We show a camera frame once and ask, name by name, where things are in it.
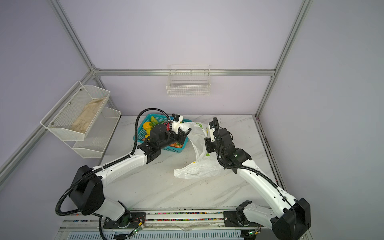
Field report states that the yellow fake banana bunch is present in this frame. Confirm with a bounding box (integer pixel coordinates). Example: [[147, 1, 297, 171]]
[[143, 122, 153, 138]]

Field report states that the white lemon print plastic bag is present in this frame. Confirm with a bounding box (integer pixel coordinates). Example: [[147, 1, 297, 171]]
[[174, 122, 222, 179]]

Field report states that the pink fake dragon fruit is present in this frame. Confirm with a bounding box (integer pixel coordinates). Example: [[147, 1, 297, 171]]
[[165, 121, 172, 132]]

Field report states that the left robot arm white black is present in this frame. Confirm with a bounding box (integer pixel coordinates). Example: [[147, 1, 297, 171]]
[[68, 114, 191, 228]]

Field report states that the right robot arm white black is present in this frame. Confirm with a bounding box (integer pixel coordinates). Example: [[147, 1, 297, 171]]
[[205, 118, 311, 240]]

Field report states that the green fake leafy fruit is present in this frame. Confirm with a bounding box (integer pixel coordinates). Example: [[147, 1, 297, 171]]
[[151, 116, 159, 126]]

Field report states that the lower white mesh shelf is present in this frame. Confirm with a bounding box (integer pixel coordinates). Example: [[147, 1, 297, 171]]
[[71, 107, 121, 159]]

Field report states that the white mesh shelf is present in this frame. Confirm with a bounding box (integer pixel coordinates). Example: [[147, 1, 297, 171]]
[[71, 107, 121, 159], [40, 81, 110, 142]]

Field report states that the beige cloth in shelf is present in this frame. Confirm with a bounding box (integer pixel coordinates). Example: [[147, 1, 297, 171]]
[[70, 97, 106, 134]]

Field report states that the upper white mesh shelf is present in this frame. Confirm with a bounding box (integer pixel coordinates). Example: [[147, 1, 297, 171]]
[[40, 81, 110, 142]]

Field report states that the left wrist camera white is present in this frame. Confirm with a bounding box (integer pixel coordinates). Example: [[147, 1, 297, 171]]
[[171, 115, 184, 134]]

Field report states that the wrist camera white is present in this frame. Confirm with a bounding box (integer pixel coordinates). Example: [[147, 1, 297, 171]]
[[209, 128, 216, 142], [171, 115, 184, 134]]

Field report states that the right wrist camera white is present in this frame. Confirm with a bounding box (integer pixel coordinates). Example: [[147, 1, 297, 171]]
[[209, 128, 216, 142]]

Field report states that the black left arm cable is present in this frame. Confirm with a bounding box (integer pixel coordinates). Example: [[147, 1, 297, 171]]
[[55, 107, 171, 217]]

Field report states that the white wire wall basket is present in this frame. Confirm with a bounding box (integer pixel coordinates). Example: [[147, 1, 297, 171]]
[[166, 65, 211, 97]]

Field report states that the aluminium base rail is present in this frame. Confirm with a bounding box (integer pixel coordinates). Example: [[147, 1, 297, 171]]
[[55, 210, 277, 240]]

